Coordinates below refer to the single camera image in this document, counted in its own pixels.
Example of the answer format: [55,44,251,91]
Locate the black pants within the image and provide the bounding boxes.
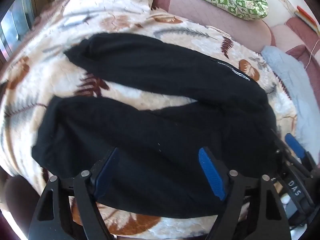
[31,33,282,219]

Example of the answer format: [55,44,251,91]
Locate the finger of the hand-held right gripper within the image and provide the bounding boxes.
[271,129,300,174]
[285,133,318,178]

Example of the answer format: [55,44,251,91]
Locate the light blue cloth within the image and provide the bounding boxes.
[261,45,320,160]

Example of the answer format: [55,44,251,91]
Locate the red and orange book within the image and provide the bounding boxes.
[295,5,320,36]

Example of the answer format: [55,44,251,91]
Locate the dark maroon cloth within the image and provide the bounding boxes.
[0,175,38,240]

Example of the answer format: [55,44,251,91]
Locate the pink sofa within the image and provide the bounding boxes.
[152,0,320,88]

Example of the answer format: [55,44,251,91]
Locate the yellow cord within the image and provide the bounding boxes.
[304,36,318,70]

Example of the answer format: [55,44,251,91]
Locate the leaf print fleece blanket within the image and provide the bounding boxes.
[0,0,298,239]

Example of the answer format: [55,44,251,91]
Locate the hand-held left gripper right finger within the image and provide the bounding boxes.
[198,147,292,240]

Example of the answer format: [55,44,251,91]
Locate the white textured cloth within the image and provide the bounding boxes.
[62,0,160,28]

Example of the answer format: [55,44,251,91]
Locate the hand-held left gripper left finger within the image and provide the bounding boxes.
[27,147,120,240]

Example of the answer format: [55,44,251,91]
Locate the window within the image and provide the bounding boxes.
[0,0,35,63]

